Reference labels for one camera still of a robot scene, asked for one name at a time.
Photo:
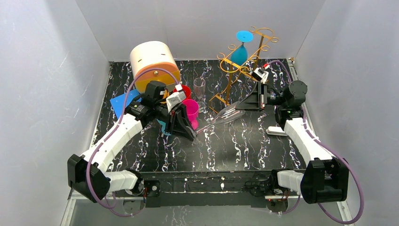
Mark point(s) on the light blue wine glass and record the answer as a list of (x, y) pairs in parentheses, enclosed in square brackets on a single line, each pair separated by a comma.
[(163, 128)]

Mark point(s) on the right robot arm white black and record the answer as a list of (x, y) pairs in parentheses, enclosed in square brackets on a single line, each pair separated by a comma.
[(326, 177)]

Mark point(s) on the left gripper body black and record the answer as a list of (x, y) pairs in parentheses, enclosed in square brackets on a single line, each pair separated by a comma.
[(170, 121)]

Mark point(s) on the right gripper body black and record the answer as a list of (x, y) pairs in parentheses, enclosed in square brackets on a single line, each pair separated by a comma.
[(265, 96)]

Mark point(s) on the white cylindrical drawer box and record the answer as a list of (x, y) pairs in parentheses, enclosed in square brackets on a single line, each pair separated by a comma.
[(150, 55)]

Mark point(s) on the yellow wine glass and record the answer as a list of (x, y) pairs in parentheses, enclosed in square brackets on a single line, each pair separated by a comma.
[(163, 100)]

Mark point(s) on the red wine glass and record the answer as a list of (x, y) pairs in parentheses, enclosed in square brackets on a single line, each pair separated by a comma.
[(186, 90)]

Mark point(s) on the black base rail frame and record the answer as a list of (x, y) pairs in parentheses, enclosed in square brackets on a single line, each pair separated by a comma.
[(213, 188)]

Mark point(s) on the gold wire glass rack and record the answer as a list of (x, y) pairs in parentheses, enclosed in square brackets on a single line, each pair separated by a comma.
[(234, 71)]

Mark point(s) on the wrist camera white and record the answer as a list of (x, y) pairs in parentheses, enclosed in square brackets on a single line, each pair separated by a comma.
[(260, 74), (176, 97)]

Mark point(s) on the white oblong case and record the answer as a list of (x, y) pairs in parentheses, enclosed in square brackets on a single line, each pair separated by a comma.
[(276, 131)]

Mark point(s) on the blue flat sheet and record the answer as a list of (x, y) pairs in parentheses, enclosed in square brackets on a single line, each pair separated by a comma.
[(117, 102)]

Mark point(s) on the teal wine glass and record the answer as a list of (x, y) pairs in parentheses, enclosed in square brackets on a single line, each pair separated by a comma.
[(239, 56)]

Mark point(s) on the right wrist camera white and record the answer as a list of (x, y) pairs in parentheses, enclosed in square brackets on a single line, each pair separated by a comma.
[(260, 74)]

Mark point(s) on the clear wine glass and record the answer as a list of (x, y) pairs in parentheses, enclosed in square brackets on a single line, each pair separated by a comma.
[(199, 86), (226, 115)]

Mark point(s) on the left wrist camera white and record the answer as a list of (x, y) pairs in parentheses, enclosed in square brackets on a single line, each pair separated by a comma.
[(176, 97)]

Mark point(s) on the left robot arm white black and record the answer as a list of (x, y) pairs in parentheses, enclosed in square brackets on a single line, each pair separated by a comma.
[(88, 173)]

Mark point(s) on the magenta wine glass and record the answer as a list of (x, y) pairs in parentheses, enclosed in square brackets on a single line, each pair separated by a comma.
[(192, 108)]

